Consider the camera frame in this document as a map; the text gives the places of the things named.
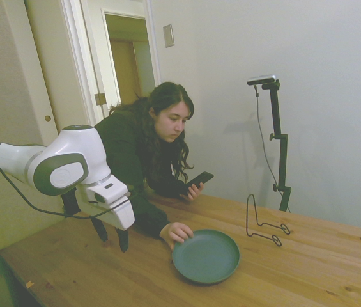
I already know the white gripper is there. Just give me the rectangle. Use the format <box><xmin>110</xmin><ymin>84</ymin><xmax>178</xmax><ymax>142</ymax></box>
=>
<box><xmin>76</xmin><ymin>187</ymin><xmax>136</xmax><ymax>253</ymax></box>

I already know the teal round plate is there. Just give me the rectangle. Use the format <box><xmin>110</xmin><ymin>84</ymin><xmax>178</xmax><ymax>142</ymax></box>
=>
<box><xmin>171</xmin><ymin>228</ymin><xmax>242</xmax><ymax>285</ymax></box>

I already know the black smartphone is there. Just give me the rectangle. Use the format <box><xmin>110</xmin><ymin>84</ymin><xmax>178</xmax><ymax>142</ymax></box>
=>
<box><xmin>185</xmin><ymin>171</ymin><xmax>215</xmax><ymax>189</ymax></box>

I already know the left forearm in dark sleeve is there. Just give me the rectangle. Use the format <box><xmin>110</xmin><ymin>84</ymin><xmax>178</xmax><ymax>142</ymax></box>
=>
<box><xmin>144</xmin><ymin>174</ymin><xmax>191</xmax><ymax>200</ymax></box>

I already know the right forearm in dark sleeve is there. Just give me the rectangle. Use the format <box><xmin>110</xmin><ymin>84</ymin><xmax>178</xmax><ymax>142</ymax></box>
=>
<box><xmin>128</xmin><ymin>194</ymin><xmax>172</xmax><ymax>240</ymax></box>

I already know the person's right hand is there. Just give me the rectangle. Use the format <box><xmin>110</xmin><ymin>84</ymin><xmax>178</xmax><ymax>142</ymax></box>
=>
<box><xmin>159</xmin><ymin>221</ymin><xmax>195</xmax><ymax>251</ymax></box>

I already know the person's left hand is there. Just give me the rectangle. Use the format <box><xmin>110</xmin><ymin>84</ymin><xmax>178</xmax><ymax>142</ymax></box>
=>
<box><xmin>180</xmin><ymin>182</ymin><xmax>206</xmax><ymax>201</ymax></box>

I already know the woman in dark hoodie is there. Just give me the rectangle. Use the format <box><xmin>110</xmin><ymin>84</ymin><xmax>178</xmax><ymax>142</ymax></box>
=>
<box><xmin>95</xmin><ymin>81</ymin><xmax>197</xmax><ymax>224</ymax></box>

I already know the brown wooden door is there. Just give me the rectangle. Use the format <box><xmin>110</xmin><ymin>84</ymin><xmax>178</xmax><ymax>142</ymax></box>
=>
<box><xmin>109</xmin><ymin>38</ymin><xmax>141</xmax><ymax>105</ymax></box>

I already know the white open door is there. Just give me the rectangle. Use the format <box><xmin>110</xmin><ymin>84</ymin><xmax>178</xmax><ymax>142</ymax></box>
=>
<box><xmin>23</xmin><ymin>0</ymin><xmax>104</xmax><ymax>145</ymax></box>

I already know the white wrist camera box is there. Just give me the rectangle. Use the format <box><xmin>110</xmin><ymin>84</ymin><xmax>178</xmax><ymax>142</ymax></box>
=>
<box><xmin>86</xmin><ymin>182</ymin><xmax>129</xmax><ymax>205</ymax></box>

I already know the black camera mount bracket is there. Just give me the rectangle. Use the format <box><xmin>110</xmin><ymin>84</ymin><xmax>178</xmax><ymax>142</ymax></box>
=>
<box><xmin>61</xmin><ymin>189</ymin><xmax>81</xmax><ymax>216</ymax></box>

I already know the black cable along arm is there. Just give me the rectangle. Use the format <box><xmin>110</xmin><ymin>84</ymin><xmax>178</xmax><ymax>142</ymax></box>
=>
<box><xmin>0</xmin><ymin>140</ymin><xmax>132</xmax><ymax>220</ymax></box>

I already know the black wire plate stand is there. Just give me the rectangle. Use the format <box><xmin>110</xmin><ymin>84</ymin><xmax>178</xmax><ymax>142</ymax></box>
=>
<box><xmin>245</xmin><ymin>193</ymin><xmax>291</xmax><ymax>247</ymax></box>

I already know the white door frame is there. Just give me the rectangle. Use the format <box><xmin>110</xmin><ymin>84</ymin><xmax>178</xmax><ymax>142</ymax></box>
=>
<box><xmin>79</xmin><ymin>0</ymin><xmax>162</xmax><ymax>119</ymax></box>

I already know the black camera stand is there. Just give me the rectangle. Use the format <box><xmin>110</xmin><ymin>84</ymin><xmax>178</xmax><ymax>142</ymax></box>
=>
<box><xmin>261</xmin><ymin>79</ymin><xmax>293</xmax><ymax>212</ymax></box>

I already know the white light switch plate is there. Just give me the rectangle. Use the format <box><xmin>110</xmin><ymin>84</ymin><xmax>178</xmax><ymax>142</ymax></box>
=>
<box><xmin>162</xmin><ymin>24</ymin><xmax>175</xmax><ymax>49</ymax></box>

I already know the grey exterior camera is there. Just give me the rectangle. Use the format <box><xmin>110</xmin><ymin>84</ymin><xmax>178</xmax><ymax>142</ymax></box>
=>
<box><xmin>246</xmin><ymin>74</ymin><xmax>279</xmax><ymax>86</ymax></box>

